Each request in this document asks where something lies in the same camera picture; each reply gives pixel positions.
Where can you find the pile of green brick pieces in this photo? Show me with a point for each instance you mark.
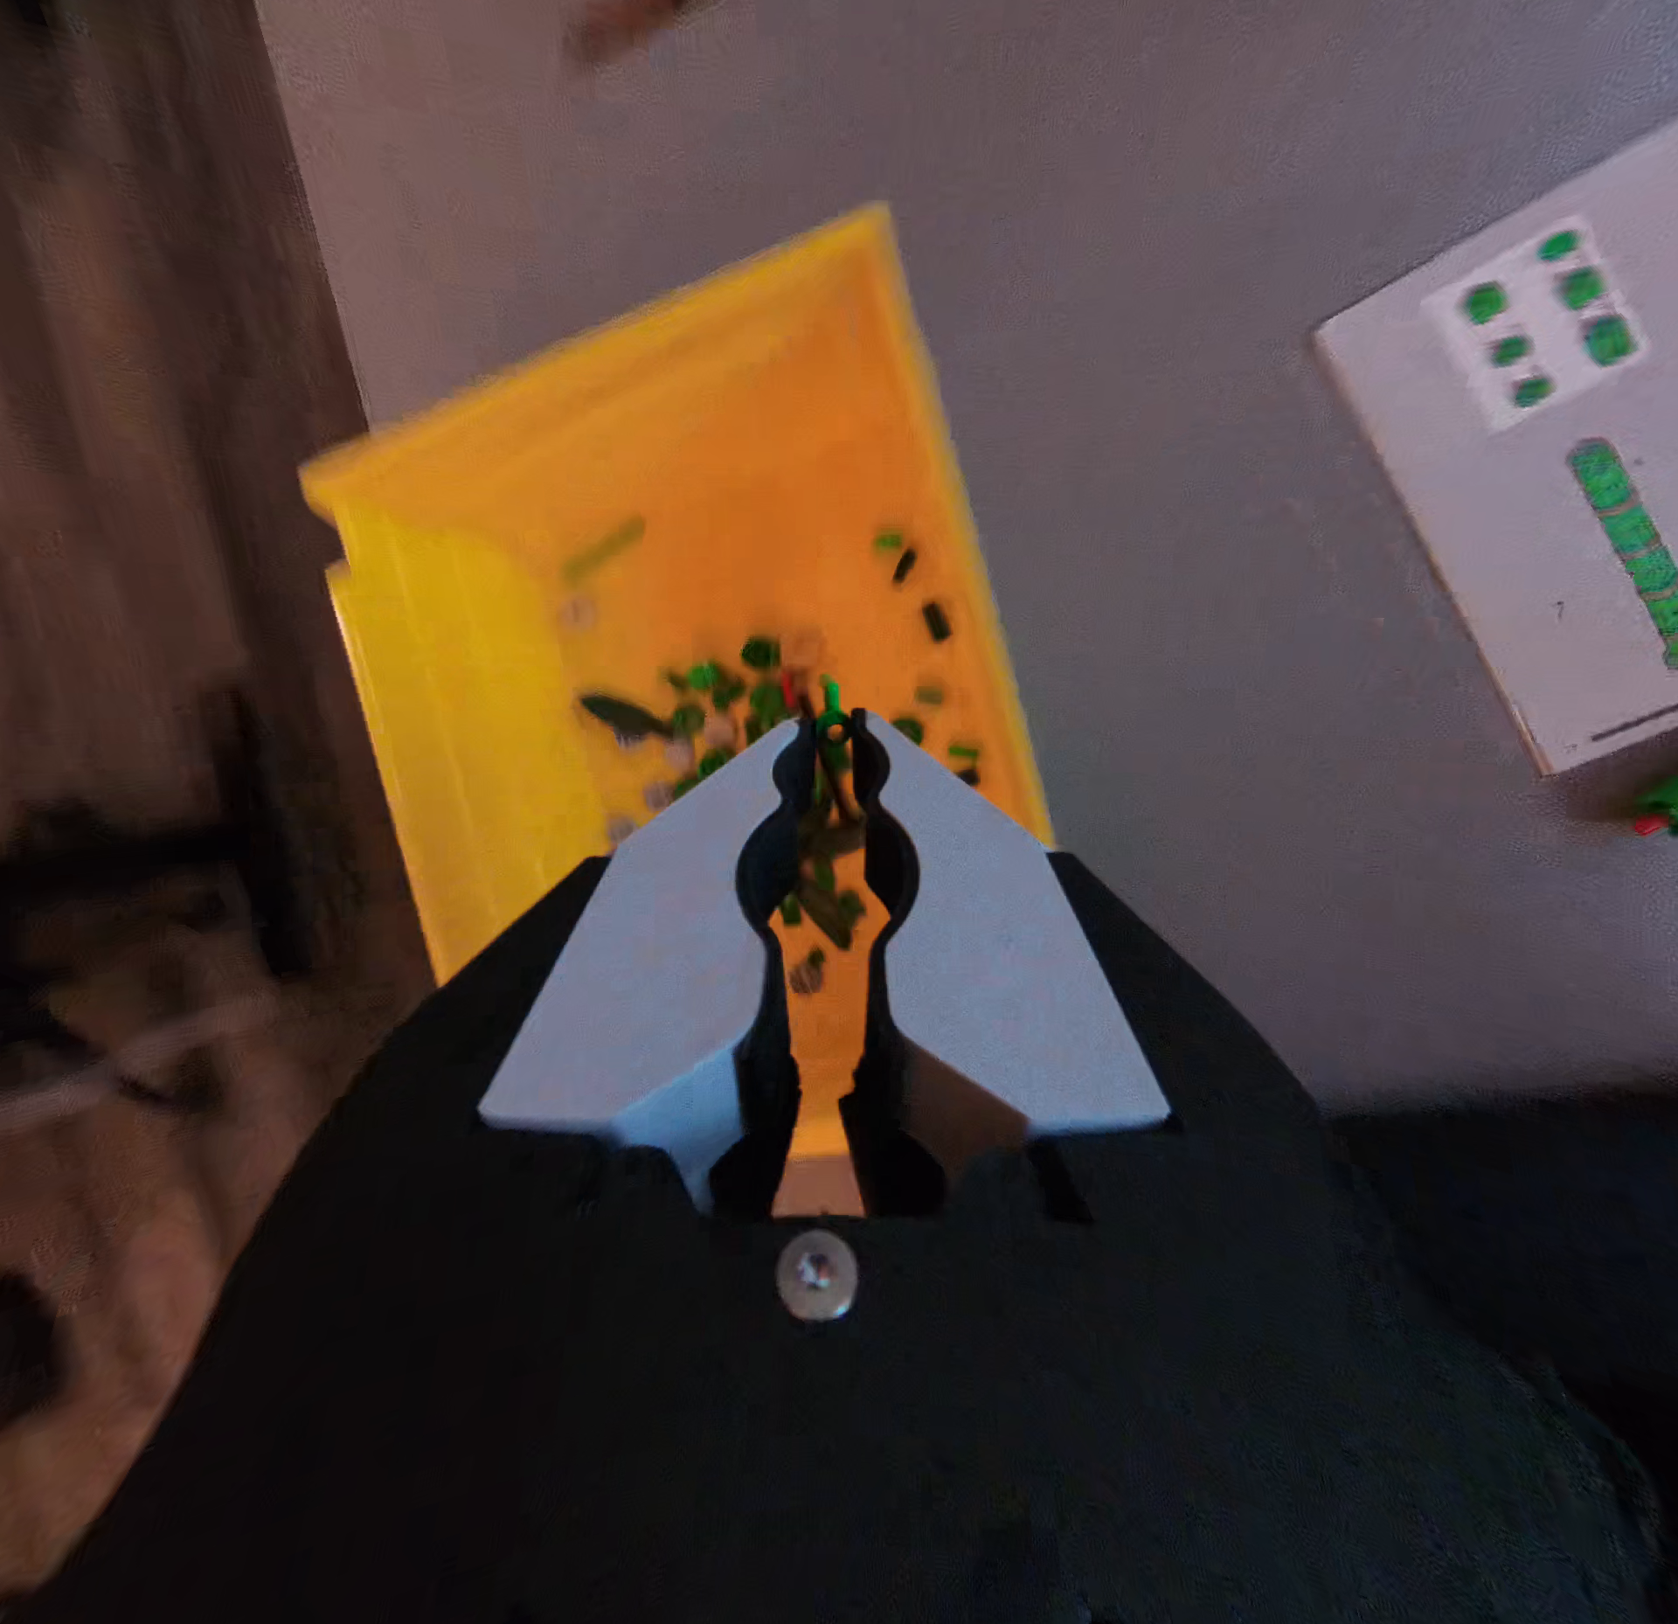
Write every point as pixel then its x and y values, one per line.
pixel 736 693

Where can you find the open instruction booklet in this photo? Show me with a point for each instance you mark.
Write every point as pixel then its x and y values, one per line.
pixel 1509 536

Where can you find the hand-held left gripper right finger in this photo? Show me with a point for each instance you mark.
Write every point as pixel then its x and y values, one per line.
pixel 1010 994

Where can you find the yellow plastic bin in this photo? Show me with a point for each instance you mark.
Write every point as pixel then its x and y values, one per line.
pixel 525 536

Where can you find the grey desk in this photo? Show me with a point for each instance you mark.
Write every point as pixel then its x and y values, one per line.
pixel 1180 143

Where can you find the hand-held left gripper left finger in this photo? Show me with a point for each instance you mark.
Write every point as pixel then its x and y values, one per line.
pixel 629 994

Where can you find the small green brick piece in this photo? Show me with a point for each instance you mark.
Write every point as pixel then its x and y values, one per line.
pixel 832 725

